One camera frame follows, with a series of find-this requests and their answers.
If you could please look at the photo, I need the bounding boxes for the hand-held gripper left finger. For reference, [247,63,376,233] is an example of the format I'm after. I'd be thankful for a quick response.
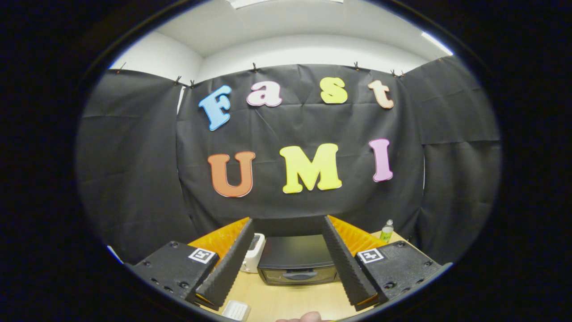
[126,218,255,311]

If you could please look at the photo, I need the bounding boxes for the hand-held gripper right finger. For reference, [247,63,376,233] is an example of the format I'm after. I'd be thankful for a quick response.
[322,215,452,312]

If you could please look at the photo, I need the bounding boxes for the black toaster oven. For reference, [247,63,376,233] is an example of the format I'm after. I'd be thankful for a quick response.
[258,235,341,286]

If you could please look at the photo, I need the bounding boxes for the white pop-up toaster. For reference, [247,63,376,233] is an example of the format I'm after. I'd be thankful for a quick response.
[240,233,266,274]

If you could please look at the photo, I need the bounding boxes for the small white tray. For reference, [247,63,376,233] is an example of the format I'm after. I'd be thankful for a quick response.
[222,300,251,322]

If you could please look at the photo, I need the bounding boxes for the small clear plastic bottle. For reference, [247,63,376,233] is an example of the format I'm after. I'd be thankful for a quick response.
[379,219,395,243]

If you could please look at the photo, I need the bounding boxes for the row of black clips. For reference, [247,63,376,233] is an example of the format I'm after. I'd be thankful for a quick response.
[117,56,447,88]

